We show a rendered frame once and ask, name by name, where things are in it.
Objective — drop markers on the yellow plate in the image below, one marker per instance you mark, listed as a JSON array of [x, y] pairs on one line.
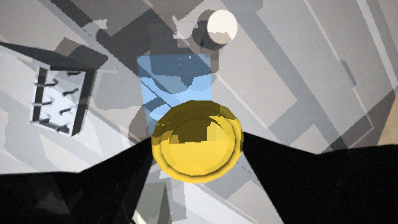
[[197, 141]]

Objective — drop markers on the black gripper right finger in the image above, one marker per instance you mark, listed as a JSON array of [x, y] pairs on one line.
[[304, 186]]

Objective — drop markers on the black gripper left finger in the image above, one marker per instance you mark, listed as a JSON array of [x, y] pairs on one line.
[[106, 193]]

